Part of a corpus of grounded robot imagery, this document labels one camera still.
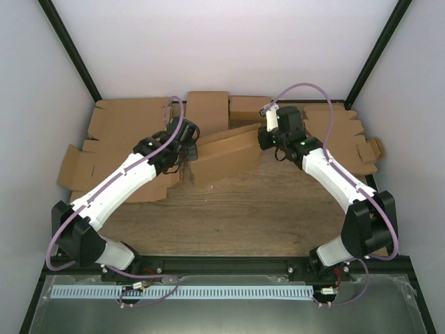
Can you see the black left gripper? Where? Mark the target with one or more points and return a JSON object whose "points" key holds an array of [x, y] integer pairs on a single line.
{"points": [[192, 155]]}

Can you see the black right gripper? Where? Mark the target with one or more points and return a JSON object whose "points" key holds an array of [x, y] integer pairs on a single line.
{"points": [[265, 143]]}

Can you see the large cardboard box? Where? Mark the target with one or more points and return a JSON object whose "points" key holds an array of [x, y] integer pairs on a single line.
{"points": [[226, 154]]}

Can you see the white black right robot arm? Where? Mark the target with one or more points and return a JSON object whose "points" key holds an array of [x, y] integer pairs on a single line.
{"points": [[370, 221]]}

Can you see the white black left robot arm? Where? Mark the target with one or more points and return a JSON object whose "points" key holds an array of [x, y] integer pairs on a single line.
{"points": [[76, 226]]}

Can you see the small folded cardboard box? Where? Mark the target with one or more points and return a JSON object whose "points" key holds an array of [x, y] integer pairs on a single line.
{"points": [[247, 107]]}

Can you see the tall folded cardboard box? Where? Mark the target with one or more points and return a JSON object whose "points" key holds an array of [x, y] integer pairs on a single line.
{"points": [[209, 110]]}

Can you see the flat cardboard blank back left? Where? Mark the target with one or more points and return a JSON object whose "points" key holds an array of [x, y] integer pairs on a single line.
{"points": [[126, 117]]}

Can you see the flat cardboard blank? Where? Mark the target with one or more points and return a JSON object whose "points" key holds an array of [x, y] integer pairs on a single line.
{"points": [[126, 117], [82, 170]]}

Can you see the flat cardboard blank front left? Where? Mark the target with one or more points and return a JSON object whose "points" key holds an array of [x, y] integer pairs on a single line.
{"points": [[82, 170]]}

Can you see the stack of small cardboard blanks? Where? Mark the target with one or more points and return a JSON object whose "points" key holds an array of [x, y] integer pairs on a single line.
{"points": [[344, 134]]}

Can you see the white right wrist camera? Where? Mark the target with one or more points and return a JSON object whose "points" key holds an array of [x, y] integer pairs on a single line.
{"points": [[270, 113]]}

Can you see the black left corner frame post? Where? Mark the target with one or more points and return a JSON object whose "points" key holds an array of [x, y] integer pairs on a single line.
{"points": [[68, 44]]}

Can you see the black corner frame post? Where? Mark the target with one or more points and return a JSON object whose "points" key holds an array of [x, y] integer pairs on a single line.
{"points": [[380, 45], [68, 44]]}

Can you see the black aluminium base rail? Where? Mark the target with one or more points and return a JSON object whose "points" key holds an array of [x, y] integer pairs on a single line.
{"points": [[296, 269]]}

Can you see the black right corner frame post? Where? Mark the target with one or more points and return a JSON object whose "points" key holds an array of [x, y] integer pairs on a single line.
{"points": [[380, 45]]}

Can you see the light blue slotted cable duct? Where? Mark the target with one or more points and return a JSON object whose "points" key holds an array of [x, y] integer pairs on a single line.
{"points": [[280, 292]]}

